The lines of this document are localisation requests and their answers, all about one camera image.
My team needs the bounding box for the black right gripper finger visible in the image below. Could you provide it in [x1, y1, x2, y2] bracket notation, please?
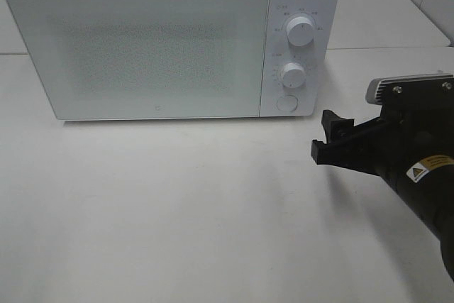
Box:
[311, 140, 378, 176]
[321, 110, 355, 143]

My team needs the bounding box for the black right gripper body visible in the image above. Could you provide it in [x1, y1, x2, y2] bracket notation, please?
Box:
[354, 108, 453, 189]

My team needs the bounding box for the white round door button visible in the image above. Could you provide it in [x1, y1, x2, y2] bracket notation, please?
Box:
[276, 94, 299, 112]

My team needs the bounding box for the white timer knob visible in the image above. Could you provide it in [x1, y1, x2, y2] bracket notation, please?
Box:
[278, 62, 306, 89]

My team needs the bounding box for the white microwave door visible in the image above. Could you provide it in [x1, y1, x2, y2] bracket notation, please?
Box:
[7, 0, 268, 121]

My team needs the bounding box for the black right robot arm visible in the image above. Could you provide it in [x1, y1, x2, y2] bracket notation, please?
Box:
[311, 109, 453, 275]

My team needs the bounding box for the white upper power knob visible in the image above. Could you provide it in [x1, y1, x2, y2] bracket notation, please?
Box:
[284, 13, 315, 47]

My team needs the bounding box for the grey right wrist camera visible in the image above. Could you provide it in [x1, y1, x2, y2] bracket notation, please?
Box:
[365, 73, 453, 111]

